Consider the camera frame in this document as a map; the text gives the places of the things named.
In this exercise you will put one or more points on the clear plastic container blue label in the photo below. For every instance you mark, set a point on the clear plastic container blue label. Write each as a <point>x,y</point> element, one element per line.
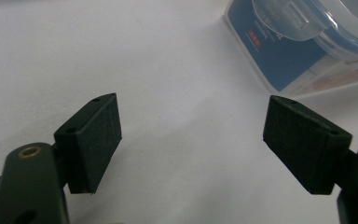
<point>289,53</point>

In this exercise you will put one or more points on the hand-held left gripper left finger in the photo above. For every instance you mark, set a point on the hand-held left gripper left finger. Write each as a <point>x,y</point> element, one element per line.
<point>88,146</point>

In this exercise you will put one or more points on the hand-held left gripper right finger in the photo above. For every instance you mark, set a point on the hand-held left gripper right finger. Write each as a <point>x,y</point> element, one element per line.
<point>304,146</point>

